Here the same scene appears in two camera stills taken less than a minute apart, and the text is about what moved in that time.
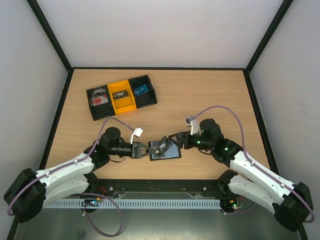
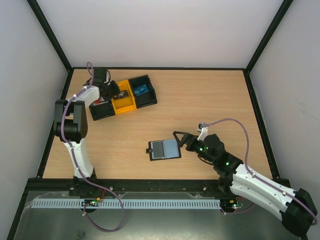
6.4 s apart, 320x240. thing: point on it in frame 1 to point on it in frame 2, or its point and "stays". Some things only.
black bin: [100, 102] stays
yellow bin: [121, 96] stays
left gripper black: [136, 150] to [116, 91]
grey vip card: [163, 146] to [122, 94]
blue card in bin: [141, 90] stays
